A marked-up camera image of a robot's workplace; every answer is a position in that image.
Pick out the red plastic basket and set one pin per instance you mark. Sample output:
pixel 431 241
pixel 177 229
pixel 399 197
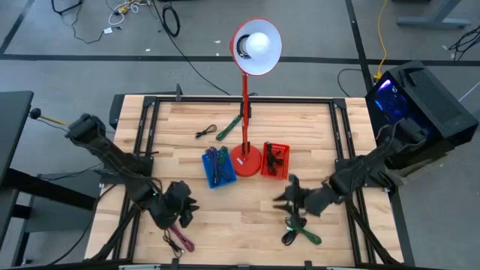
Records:
pixel 285 161

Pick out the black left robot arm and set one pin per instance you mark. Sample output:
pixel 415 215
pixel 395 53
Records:
pixel 112 157

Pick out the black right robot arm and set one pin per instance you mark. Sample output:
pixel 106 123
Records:
pixel 367 165

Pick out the grey desk foot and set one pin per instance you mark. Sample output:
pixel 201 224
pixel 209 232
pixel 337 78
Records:
pixel 431 21

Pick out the red desk lamp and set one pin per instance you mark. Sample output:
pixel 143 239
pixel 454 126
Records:
pixel 245 165

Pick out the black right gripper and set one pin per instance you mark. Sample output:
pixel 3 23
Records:
pixel 318 200

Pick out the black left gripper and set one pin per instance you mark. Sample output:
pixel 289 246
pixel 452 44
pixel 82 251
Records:
pixel 170 204

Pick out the black desk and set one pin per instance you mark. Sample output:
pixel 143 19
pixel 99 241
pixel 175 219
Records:
pixel 15 123

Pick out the black computer tower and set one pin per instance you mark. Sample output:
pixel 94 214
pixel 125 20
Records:
pixel 431 97

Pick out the blue plastic basket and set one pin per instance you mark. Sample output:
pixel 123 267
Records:
pixel 205 168

